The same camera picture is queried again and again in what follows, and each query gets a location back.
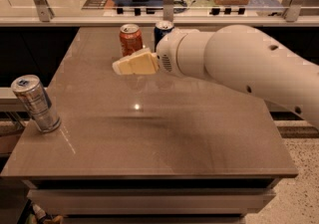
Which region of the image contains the orange red coke can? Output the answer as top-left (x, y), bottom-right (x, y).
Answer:
top-left (120, 24), bottom-right (143, 56)

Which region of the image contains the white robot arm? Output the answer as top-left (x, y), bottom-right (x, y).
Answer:
top-left (113, 25), bottom-right (319, 127)

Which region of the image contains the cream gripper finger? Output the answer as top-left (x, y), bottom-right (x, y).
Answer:
top-left (112, 52), bottom-right (159, 76)
top-left (130, 48), bottom-right (152, 57)

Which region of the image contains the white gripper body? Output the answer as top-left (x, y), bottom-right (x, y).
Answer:
top-left (156, 28), bottom-right (198, 77)

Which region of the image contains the blue pepsi can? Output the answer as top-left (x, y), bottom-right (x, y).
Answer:
top-left (154, 20), bottom-right (174, 46)

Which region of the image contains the silver redbull can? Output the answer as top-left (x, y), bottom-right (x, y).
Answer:
top-left (11, 75), bottom-right (61, 132)

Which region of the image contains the small bottle under table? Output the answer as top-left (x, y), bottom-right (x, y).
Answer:
top-left (32, 204), bottom-right (47, 224)

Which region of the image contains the grey table drawer front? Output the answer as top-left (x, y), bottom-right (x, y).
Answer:
top-left (28, 189), bottom-right (275, 215)

